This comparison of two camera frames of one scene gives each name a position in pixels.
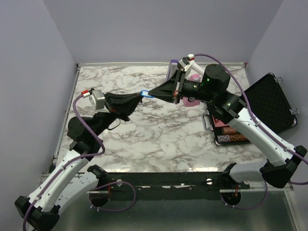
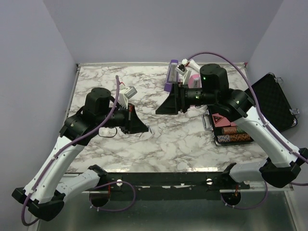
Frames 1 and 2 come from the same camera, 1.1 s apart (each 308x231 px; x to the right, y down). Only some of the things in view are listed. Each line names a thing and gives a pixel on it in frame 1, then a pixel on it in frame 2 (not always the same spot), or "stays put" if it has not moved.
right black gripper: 171,90 -> 175,102
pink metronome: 188,101 -> 194,81
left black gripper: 122,105 -> 133,123
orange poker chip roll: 227,130 stays put
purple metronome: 173,68 stays put
